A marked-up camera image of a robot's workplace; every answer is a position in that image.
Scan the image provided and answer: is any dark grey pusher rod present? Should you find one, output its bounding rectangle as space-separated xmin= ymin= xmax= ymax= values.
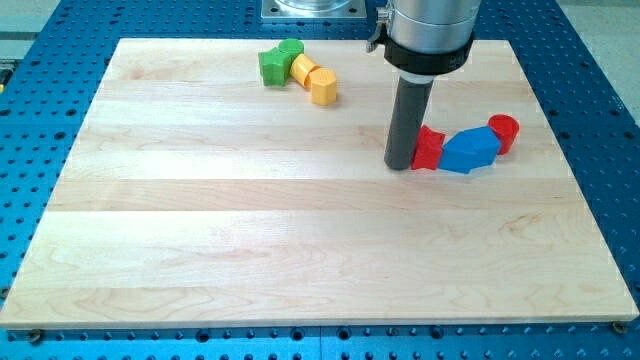
xmin=384 ymin=76 xmax=434 ymax=170

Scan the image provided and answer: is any wooden board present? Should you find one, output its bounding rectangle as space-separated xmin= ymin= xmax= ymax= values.
xmin=1 ymin=38 xmax=638 ymax=330

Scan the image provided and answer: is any blue perforated table plate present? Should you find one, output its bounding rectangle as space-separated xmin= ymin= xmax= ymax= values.
xmin=1 ymin=1 xmax=639 ymax=359

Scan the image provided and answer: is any red round block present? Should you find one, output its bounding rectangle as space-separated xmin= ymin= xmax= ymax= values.
xmin=488 ymin=114 xmax=520 ymax=155

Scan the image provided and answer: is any red star block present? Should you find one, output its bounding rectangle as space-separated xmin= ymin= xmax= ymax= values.
xmin=411 ymin=126 xmax=445 ymax=170

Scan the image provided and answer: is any yellow hexagon block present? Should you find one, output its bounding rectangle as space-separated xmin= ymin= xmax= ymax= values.
xmin=309 ymin=68 xmax=337 ymax=106

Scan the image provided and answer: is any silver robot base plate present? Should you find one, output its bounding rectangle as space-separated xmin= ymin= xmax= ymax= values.
xmin=261 ymin=0 xmax=367 ymax=20

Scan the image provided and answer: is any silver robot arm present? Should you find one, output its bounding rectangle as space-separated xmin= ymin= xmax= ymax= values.
xmin=366 ymin=0 xmax=481 ymax=170

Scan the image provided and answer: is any green star block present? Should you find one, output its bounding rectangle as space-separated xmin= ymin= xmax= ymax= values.
xmin=258 ymin=47 xmax=292 ymax=86

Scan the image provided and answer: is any green round block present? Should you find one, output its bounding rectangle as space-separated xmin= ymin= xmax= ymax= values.
xmin=278 ymin=38 xmax=305 ymax=62

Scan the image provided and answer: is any blue pentagon block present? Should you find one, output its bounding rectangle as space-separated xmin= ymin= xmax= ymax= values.
xmin=438 ymin=126 xmax=501 ymax=173

